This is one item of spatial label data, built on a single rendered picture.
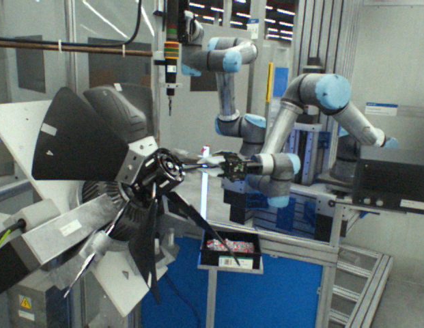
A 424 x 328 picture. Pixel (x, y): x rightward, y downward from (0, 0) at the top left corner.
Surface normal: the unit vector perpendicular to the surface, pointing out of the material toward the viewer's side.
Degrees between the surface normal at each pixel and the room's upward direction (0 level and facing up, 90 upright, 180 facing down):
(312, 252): 90
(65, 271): 102
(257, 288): 90
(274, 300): 90
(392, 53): 90
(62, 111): 72
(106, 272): 50
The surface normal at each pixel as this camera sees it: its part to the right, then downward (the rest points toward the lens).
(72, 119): 0.74, -0.07
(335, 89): 0.39, 0.17
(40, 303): -0.33, 0.22
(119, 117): 0.18, -0.47
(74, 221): 0.76, -0.53
